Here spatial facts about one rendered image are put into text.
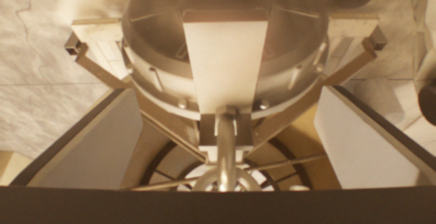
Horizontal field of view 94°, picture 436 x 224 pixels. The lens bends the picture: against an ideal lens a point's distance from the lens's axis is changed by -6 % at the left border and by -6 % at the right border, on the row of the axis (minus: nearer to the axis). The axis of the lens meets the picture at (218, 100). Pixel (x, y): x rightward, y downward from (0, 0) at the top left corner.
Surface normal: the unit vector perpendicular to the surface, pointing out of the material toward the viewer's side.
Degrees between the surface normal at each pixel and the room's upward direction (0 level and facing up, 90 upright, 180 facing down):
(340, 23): 0
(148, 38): 90
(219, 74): 0
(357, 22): 0
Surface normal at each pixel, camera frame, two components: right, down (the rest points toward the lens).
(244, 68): 0.00, 0.84
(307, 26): -0.03, -0.55
